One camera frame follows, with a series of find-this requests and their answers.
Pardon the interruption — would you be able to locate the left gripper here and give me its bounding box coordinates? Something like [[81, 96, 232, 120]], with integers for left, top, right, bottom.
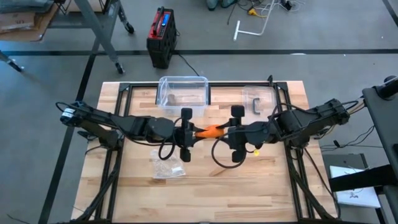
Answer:
[[174, 108, 206, 163]]

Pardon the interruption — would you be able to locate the black equipment stand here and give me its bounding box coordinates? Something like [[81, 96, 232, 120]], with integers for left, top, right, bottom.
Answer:
[[362, 75, 398, 224]]

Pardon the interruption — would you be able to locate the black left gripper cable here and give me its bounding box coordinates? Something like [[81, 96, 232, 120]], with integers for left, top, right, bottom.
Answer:
[[157, 116, 185, 161]]

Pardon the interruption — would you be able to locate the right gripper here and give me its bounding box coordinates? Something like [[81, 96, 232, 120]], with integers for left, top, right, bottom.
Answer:
[[214, 105, 250, 163]]

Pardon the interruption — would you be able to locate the white paper sheet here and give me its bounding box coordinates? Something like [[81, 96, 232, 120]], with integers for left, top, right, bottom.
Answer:
[[329, 166, 382, 209]]

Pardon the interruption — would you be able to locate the black floor cable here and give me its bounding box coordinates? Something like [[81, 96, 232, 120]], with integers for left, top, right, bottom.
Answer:
[[320, 124, 385, 152]]

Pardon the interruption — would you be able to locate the white T-shaped pipe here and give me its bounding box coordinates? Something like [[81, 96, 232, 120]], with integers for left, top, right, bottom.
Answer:
[[233, 0, 277, 42]]

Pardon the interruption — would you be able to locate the floor cable tangle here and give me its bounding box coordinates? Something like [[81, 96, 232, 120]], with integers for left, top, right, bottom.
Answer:
[[226, 0, 308, 26]]

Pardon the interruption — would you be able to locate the black case cable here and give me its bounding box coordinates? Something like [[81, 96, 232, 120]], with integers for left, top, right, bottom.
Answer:
[[175, 51, 201, 78]]

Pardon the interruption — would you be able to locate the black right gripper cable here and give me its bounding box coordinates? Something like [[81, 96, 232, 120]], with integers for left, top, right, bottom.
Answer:
[[210, 136, 250, 170]]

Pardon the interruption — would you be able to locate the clear plastic container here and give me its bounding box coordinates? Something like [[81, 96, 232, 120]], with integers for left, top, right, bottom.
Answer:
[[156, 76, 210, 118]]

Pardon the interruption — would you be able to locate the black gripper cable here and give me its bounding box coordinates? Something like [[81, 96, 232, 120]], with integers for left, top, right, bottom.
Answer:
[[157, 116, 185, 161], [210, 136, 250, 170]]

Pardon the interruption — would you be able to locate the black aluminium table frame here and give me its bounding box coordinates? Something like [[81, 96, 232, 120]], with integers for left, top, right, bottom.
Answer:
[[73, 80, 340, 224]]

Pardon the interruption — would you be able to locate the clear lid with black handle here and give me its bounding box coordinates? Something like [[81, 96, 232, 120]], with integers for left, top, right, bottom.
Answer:
[[242, 85, 278, 116]]

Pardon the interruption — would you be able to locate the grey cart leg with caster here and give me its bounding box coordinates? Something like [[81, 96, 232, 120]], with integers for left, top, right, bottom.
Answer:
[[0, 49, 25, 73]]

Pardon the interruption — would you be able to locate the clear plastic bag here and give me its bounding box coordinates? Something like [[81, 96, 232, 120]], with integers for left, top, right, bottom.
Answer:
[[150, 148, 187, 179]]

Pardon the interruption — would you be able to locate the grey metal cart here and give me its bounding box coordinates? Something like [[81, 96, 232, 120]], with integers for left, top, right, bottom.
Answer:
[[48, 0, 137, 75]]

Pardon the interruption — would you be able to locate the brown cardboard box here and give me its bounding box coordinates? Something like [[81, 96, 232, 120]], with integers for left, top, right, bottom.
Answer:
[[0, 3, 60, 43]]

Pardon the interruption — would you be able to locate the person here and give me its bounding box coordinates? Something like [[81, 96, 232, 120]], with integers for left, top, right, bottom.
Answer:
[[206, 0, 238, 11]]

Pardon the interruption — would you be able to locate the orange elastic bandage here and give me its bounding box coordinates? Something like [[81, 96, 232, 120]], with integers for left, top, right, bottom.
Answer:
[[195, 124, 225, 139]]

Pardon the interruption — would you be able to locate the red and black case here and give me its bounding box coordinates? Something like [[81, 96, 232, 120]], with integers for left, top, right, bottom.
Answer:
[[146, 6, 178, 70]]

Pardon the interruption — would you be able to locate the grey foam sheet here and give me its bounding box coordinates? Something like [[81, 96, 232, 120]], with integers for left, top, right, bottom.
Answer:
[[0, 0, 56, 14]]

